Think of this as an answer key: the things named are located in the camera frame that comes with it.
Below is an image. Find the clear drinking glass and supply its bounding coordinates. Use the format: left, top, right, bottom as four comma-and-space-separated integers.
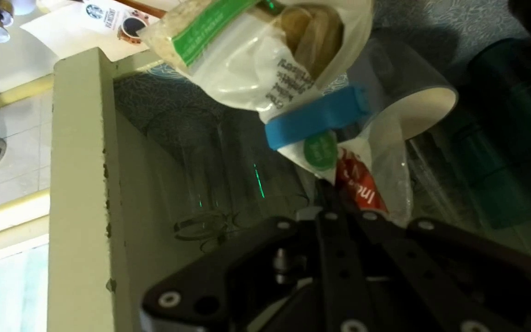
215, 116, 311, 230
143, 114, 234, 243

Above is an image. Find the white plastic food packet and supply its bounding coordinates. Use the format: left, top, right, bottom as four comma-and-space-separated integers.
140, 0, 416, 228

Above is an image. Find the clear bag of bread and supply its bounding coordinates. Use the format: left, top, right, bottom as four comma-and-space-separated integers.
112, 0, 516, 145

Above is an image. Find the blue bag clip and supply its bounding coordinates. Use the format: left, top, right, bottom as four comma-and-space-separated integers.
263, 82, 372, 152

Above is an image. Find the white printed paper card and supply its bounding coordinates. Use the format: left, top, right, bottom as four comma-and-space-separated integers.
20, 0, 160, 62

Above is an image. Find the dark green tumbler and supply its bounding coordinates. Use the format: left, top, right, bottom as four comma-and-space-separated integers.
455, 34, 531, 230

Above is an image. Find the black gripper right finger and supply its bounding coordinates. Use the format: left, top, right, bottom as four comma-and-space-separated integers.
346, 208, 531, 332

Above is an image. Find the glass with white rim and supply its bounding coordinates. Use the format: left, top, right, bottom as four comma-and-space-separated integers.
344, 34, 460, 143

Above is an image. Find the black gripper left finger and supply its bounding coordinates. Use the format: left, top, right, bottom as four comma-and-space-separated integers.
140, 208, 366, 332

